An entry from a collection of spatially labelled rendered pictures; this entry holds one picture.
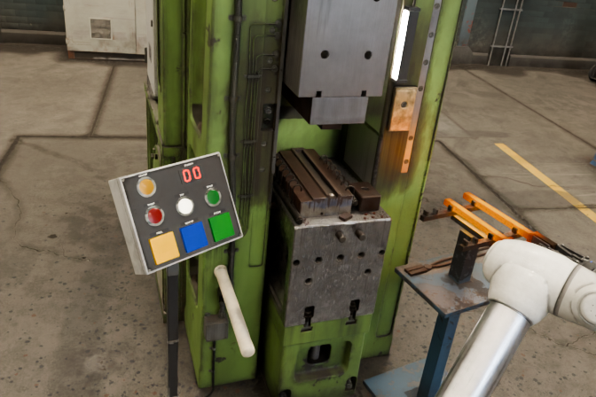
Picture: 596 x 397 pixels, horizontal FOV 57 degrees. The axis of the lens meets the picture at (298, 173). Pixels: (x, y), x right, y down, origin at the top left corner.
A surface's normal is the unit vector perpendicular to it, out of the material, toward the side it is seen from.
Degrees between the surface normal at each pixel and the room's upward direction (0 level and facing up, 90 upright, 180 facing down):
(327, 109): 90
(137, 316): 0
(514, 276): 49
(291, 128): 90
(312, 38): 90
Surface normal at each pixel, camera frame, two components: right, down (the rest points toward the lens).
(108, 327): 0.10, -0.90
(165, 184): 0.64, -0.12
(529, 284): -0.43, -0.36
